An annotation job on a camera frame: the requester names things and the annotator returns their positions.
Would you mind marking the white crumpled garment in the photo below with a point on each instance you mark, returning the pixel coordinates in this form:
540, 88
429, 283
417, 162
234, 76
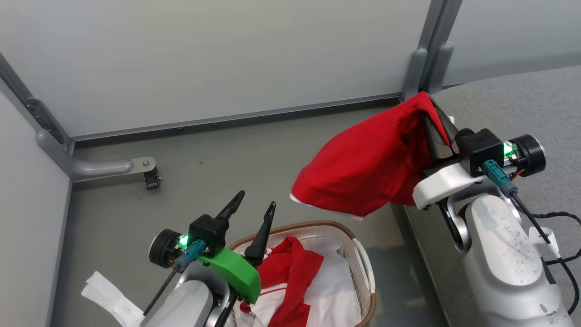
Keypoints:
336, 290

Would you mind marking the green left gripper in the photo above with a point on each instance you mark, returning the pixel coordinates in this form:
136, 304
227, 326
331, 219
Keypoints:
238, 274

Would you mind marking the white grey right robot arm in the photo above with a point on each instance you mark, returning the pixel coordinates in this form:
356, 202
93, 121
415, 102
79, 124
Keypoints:
499, 254

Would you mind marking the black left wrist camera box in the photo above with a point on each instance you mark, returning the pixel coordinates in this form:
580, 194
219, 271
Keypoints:
209, 234

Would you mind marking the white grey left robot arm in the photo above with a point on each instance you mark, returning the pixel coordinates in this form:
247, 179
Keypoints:
188, 302

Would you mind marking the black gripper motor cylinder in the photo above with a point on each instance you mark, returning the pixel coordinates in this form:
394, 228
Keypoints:
530, 154
162, 247

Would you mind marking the grey partition foot bracket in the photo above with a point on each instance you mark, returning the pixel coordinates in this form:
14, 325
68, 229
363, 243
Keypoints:
91, 165

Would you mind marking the red crumpled garment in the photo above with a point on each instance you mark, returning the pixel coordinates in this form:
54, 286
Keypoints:
290, 272

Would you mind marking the grey metal partition post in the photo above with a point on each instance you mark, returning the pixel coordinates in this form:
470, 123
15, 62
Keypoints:
431, 54

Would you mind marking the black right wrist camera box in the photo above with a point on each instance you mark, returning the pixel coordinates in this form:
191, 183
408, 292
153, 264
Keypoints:
479, 150

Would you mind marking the white basket with wicker rim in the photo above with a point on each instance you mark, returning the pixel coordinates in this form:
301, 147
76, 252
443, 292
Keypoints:
363, 263

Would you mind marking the grey partition base rail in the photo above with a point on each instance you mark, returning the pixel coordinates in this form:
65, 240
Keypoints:
236, 118

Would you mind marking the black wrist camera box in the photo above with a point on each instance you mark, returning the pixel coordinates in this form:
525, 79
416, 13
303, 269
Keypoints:
209, 234
479, 150

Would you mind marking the black caster wheel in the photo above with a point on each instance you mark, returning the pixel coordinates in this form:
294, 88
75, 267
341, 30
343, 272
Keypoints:
152, 178

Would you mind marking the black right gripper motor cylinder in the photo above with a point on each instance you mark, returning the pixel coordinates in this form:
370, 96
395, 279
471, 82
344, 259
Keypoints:
530, 154

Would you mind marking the red garment with white trim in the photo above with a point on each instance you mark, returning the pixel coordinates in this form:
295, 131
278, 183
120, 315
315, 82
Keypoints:
367, 163

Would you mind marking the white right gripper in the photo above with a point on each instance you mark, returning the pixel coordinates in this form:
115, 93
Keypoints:
442, 181

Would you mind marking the grey slanted partition post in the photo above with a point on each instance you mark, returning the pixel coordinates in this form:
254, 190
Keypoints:
36, 109

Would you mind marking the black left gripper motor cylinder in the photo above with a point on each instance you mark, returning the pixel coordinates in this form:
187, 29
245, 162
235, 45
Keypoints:
162, 247

